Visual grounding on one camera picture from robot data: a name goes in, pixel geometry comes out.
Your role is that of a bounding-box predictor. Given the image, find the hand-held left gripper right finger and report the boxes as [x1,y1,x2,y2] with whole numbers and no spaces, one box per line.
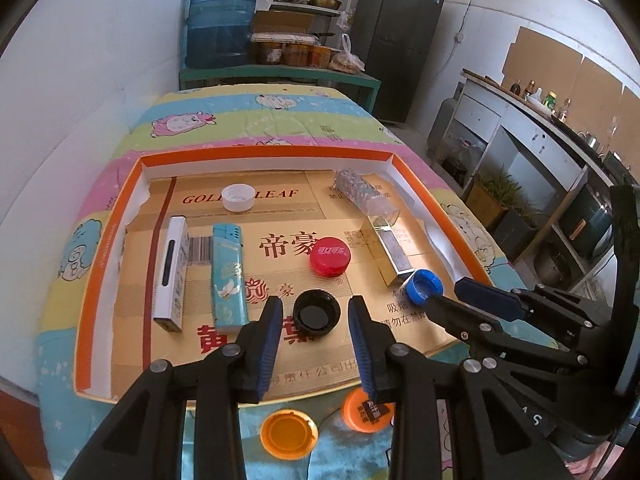
[349,295,571,480]

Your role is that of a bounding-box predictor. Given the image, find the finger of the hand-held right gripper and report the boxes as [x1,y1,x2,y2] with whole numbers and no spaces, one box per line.
[425,293,589,369]
[454,277,614,349]

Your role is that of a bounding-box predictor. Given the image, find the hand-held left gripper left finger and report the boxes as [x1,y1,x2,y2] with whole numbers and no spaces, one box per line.
[62,296,284,480]

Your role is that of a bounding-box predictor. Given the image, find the black bottle cap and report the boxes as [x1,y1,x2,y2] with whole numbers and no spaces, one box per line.
[292,290,342,337]

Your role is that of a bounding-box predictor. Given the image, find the blue bottle cap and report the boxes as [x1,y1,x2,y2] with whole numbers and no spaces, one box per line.
[404,269,444,307]

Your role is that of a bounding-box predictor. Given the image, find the red bottle cap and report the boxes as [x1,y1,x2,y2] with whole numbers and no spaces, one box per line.
[309,236,351,278]

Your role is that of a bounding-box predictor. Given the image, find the white printed box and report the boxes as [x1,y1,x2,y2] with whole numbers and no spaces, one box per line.
[152,216,190,333]

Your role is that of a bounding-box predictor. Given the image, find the white bottle cap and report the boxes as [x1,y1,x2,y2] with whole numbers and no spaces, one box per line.
[221,183,256,212]

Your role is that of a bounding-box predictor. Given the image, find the clear patterned plastic box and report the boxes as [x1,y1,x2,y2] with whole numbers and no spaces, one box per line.
[332,169,401,229]

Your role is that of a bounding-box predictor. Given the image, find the orange-rimmed cardboard box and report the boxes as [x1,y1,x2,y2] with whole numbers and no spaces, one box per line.
[74,146,508,403]

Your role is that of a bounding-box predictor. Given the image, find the orange cap with dark label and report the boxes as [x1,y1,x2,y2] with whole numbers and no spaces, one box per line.
[341,388,396,433]

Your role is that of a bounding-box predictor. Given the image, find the dark crate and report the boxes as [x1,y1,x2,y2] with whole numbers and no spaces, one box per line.
[492,207,539,261]

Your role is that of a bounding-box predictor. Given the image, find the plain orange bottle cap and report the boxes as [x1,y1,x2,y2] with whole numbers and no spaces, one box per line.
[260,409,319,460]

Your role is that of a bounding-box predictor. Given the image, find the teal lighter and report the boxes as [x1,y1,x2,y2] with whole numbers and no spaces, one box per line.
[211,223,249,326]

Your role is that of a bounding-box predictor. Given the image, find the wooden crate with grass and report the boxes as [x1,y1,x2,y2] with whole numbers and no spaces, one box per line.
[470,167,526,226]

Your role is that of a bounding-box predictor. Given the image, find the gold cigarette box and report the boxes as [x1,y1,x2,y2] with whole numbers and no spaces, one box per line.
[367,215,416,287]

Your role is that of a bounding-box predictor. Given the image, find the dark cooking pot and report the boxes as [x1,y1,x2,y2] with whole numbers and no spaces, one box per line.
[570,190,614,261]

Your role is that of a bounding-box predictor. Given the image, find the brown cardboard sheet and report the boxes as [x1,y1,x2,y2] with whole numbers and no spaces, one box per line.
[110,167,461,406]

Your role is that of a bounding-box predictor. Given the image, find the white counter cabinet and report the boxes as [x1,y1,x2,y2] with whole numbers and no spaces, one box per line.
[440,69,640,301]

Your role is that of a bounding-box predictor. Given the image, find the grey gas cylinder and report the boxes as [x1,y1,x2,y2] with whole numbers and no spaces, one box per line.
[427,95,461,161]

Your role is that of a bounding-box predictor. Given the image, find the white plastic bag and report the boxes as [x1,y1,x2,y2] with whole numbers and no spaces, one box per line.
[330,34,366,75]

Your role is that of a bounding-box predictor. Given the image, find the dark refrigerator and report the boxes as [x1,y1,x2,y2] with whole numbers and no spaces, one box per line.
[347,0,446,125]

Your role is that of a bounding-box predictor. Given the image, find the green table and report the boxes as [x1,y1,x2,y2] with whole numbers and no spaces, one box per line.
[178,62,382,117]

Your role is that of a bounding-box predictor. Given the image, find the blue water jug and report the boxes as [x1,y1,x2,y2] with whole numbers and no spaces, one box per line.
[185,0,261,70]

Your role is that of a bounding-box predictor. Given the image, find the brown cardboard carton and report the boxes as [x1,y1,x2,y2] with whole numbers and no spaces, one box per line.
[252,10,315,35]

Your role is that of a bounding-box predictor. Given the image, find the cardboard wall panel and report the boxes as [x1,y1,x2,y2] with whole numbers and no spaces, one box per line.
[565,57,624,137]
[501,26,584,111]
[615,85,640,161]

